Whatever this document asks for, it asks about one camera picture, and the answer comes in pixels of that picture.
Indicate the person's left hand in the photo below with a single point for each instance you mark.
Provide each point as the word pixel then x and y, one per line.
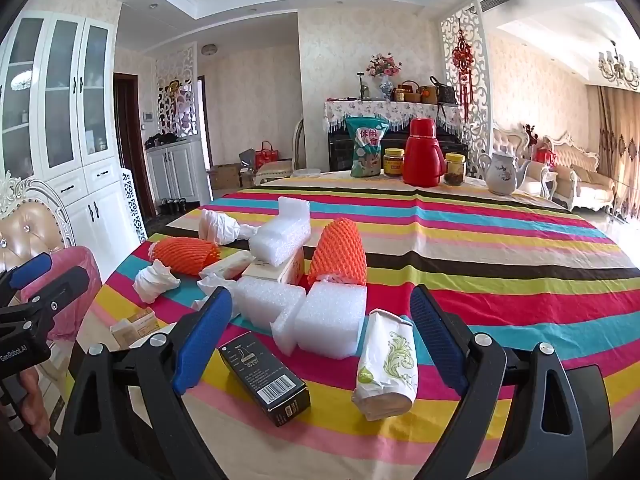
pixel 32 400

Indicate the small cardboard box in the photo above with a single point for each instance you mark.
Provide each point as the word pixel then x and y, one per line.
pixel 136 327

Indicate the white paper bag green print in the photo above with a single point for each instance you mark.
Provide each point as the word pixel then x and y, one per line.
pixel 387 365

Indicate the crystal chandelier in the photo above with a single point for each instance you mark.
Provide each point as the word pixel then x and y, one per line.
pixel 617 67

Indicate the red gift bag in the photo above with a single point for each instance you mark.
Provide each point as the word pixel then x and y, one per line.
pixel 266 156

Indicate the round ceiling fixture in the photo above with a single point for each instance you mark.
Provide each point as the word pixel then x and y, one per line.
pixel 207 49

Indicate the white plastic packet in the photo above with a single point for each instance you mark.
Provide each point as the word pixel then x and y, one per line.
pixel 227 265

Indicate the cream cushioned side chair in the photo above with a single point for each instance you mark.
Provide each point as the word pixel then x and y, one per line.
pixel 280 165

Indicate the crumpled white plastic bag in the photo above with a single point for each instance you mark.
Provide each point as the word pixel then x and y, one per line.
pixel 220 225

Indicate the white porcelain teapot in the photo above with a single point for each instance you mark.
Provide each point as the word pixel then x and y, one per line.
pixel 501 175

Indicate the white lattice column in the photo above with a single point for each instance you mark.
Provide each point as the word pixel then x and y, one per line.
pixel 480 85

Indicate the white lattice partition screen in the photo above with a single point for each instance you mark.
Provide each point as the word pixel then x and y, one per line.
pixel 175 95

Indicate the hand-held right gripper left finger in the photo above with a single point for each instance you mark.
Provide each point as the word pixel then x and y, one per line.
pixel 202 340

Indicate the tall white glass-door cabinet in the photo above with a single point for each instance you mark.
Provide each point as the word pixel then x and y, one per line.
pixel 55 120

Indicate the red thermos jug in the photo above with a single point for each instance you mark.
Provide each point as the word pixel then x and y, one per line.
pixel 424 155

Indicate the brown wicker basket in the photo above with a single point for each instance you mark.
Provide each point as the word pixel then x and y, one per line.
pixel 407 92

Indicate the ornate tan padded chair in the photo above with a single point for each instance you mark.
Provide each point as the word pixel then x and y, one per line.
pixel 30 230

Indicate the white foam sheet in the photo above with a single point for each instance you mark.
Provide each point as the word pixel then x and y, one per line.
pixel 287 232

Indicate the wall control panel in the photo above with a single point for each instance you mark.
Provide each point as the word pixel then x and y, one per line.
pixel 148 116

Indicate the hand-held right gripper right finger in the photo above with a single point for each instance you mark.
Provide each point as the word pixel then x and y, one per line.
pixel 437 340

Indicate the white lattice floor panel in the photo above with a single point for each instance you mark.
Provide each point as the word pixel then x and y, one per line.
pixel 133 205

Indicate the white tissue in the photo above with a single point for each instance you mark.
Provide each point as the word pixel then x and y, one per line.
pixel 155 282
pixel 212 287

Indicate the dark wooden door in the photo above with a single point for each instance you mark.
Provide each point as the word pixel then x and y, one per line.
pixel 127 130

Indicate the black barcode box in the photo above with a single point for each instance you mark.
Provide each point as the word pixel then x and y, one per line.
pixel 265 372

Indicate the pink-lined trash bin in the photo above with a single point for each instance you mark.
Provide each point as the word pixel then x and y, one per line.
pixel 75 285

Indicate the brown cardboard box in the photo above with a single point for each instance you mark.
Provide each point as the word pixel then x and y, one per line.
pixel 225 176

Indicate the low white shoe cabinet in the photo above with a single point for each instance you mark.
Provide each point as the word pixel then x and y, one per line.
pixel 172 172

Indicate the red knot hanging ornament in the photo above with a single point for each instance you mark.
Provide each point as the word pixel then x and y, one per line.
pixel 462 60

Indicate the dark handbag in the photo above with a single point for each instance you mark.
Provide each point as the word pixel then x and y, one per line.
pixel 443 92

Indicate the ornate cream armchair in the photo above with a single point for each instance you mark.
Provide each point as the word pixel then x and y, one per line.
pixel 515 145

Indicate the black piano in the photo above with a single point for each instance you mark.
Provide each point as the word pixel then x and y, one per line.
pixel 345 147

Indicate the glass jar dark contents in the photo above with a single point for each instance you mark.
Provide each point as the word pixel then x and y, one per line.
pixel 455 170

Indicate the round white stool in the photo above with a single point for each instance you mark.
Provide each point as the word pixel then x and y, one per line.
pixel 306 171

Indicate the black bag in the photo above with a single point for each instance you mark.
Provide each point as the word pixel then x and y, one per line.
pixel 160 139

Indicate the row of black shoes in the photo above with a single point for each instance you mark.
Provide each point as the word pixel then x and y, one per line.
pixel 172 205

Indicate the brown patterned curtain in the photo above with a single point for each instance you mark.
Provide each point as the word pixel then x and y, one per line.
pixel 620 150

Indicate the green snack bag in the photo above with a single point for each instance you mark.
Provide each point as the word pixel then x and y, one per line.
pixel 367 147

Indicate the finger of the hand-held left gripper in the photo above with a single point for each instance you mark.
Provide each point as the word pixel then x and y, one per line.
pixel 31 267
pixel 62 285

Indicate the floral lace piano cover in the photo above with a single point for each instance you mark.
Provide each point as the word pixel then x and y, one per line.
pixel 400 110

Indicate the flat cream box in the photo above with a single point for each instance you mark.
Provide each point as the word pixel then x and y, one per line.
pixel 280 272

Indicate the orange foam net sleeve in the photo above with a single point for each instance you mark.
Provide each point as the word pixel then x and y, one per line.
pixel 335 255
pixel 185 256

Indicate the yellow-lidded jar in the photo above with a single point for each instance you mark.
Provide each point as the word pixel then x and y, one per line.
pixel 393 163

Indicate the ornate cream sofa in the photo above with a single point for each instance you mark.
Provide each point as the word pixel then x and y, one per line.
pixel 582 172

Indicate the white foam block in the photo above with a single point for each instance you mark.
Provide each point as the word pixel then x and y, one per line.
pixel 330 322
pixel 267 302

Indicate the striped colourful tablecloth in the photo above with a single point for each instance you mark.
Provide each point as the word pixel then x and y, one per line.
pixel 500 260

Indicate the vase of pink flowers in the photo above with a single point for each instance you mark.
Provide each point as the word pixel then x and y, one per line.
pixel 385 75

